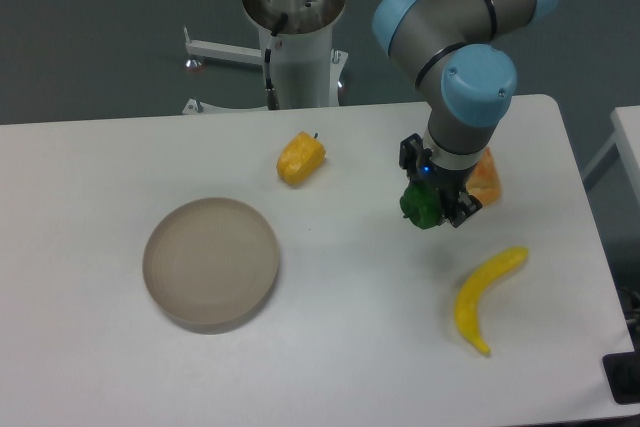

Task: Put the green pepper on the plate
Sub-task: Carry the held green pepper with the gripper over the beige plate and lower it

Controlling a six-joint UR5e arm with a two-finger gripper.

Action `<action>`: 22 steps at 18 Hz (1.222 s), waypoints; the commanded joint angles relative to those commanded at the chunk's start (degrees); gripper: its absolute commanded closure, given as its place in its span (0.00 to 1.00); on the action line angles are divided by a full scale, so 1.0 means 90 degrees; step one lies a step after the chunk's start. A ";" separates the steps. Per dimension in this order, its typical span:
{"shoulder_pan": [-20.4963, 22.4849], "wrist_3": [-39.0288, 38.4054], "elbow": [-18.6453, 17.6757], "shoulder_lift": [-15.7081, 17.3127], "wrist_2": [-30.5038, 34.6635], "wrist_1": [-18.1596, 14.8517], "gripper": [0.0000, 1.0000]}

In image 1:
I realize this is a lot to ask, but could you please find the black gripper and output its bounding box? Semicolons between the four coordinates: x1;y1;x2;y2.
399;132;482;228

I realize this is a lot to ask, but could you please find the green toy pepper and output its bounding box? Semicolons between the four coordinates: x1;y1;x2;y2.
399;182;443;230

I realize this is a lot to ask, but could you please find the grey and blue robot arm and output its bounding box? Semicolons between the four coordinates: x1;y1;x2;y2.
242;0;559;229

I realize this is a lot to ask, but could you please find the yellow toy pepper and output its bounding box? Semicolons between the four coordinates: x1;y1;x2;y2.
276;131;326;186

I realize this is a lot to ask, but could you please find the beige round plate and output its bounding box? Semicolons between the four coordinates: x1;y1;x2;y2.
142;198;280;334

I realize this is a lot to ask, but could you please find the orange toy fruit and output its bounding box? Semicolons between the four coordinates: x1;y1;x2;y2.
466;147;502;207

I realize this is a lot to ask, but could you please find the yellow toy banana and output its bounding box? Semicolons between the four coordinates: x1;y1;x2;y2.
453;246;529;357

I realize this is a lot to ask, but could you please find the white side table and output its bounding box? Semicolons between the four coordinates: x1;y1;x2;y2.
581;105;639;198

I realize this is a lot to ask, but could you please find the black device at edge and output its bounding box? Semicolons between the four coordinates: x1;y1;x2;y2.
601;286;640;406

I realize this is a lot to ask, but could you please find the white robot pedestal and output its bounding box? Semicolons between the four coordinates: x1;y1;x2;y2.
184;0;348;110

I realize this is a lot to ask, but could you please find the black cable on pedestal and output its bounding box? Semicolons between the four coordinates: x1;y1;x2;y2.
262;12;288;111

